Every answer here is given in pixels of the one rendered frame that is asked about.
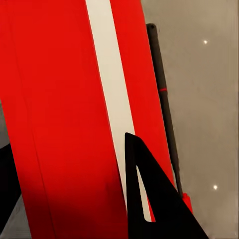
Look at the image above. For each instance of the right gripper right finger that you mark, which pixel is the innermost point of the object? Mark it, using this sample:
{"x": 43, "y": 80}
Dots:
{"x": 173, "y": 217}

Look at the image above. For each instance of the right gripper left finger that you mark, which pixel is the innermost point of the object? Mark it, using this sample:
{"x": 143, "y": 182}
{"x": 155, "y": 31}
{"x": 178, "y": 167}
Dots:
{"x": 9, "y": 185}

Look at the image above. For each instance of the coffee table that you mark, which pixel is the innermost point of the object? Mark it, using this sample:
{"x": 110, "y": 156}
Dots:
{"x": 199, "y": 45}

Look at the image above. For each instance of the radio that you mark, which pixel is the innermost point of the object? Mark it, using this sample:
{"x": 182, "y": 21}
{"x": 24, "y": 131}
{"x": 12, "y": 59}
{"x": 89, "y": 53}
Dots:
{"x": 75, "y": 76}

